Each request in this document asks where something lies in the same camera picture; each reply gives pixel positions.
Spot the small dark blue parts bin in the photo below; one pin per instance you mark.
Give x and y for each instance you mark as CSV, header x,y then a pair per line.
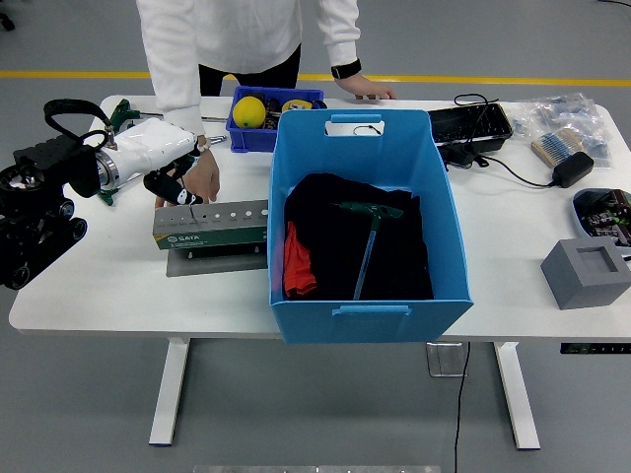
x,y
251,143

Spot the person's right forearm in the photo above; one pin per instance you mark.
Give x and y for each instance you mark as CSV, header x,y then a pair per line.
x,y
177,93

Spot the black power adapter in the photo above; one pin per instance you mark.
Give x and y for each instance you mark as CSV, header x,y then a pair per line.
x,y
572,169

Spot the black table control panel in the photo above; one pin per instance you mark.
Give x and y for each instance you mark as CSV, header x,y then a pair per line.
x,y
596,348

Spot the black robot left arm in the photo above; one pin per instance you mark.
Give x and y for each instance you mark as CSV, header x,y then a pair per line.
x,y
29,231

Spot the brown rectangular block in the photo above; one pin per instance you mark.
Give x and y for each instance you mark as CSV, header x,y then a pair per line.
x,y
254,94

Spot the blue folding plastic box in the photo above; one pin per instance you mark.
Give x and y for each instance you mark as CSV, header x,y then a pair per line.
x,y
370,327

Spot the tan resistor strip bundle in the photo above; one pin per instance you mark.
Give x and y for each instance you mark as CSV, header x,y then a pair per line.
x,y
554,147

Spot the pale blue shallow dish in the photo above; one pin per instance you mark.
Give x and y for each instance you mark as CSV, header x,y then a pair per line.
x,y
581,207

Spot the person's right hand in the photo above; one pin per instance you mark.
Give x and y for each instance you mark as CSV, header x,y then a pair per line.
x,y
207,172

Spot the dark cylindrical jar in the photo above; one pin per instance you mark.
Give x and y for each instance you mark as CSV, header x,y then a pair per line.
x,y
273,106

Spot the red cloth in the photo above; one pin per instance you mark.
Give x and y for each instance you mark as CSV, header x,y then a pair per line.
x,y
296,266

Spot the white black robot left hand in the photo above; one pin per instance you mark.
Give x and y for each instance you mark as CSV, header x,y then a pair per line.
x,y
153,145

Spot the person's left hand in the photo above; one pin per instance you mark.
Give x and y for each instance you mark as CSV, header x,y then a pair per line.
x,y
365,88

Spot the person's left forearm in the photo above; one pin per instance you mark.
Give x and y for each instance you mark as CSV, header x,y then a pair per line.
x,y
342,39

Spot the black wrist watch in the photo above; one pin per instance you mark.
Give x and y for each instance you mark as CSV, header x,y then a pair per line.
x,y
345,70

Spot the yellow tape measure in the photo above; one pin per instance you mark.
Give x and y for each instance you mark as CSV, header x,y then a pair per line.
x,y
297,105

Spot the metal floor plate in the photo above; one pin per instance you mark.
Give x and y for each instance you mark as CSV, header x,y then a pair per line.
x,y
443,359

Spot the white table leg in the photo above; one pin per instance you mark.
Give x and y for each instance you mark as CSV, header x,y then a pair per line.
x,y
170,394
517,399

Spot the dark electronic parts pile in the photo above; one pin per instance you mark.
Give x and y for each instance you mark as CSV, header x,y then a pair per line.
x,y
609,217

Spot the black cloth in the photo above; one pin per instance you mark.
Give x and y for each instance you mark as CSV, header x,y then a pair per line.
x,y
335,256

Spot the yellow ball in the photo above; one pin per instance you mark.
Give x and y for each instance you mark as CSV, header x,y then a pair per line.
x,y
249,112

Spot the person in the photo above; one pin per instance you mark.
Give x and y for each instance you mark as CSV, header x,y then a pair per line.
x,y
236,29

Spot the black chair caster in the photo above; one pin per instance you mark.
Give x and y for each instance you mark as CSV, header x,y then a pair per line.
x,y
5,20

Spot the small black device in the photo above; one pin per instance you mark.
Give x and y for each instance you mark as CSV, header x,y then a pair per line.
x,y
458,155

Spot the black plastic tray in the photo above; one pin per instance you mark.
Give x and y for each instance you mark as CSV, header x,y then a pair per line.
x,y
468,123

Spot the grey block with square recess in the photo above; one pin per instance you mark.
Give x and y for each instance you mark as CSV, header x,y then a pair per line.
x,y
577,286

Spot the clear plastic bag of resistors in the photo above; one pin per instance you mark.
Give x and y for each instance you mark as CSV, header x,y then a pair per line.
x,y
567,113

